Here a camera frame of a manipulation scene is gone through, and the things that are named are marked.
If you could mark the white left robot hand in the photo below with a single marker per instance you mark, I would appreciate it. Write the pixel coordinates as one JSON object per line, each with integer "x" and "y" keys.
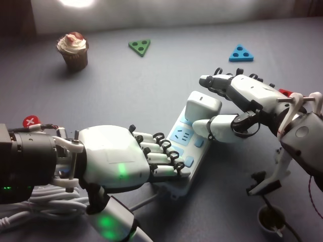
{"x": 111, "y": 156}

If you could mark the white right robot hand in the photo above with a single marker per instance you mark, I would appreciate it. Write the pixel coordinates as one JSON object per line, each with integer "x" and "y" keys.
{"x": 255, "y": 93}

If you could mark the white power adapter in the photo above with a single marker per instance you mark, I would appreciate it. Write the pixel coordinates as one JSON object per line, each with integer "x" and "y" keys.
{"x": 202, "y": 106}

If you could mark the white power strip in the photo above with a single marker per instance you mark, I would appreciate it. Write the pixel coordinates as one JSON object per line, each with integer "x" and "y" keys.
{"x": 181, "y": 136}

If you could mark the red triangle block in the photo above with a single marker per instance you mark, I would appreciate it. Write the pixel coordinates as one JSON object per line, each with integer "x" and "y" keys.
{"x": 284, "y": 91}

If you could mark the blue triangle block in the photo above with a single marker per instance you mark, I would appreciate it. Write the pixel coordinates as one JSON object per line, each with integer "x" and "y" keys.
{"x": 241, "y": 57}

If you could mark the red cylinder with white cross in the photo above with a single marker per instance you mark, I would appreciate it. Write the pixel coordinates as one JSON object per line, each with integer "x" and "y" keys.
{"x": 30, "y": 121}

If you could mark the toy cupcake with white frosting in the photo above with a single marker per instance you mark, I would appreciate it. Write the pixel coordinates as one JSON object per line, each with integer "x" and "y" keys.
{"x": 74, "y": 50}

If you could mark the green triangle block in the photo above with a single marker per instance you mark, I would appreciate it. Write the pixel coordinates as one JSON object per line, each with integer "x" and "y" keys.
{"x": 140, "y": 48}

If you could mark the small white bowl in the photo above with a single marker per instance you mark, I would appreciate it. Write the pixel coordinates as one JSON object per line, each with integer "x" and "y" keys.
{"x": 265, "y": 219}

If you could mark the small white spoon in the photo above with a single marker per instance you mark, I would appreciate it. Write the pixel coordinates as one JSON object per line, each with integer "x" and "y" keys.
{"x": 278, "y": 231}

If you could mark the dark curtain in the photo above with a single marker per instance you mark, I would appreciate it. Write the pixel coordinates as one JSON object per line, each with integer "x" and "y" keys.
{"x": 15, "y": 15}

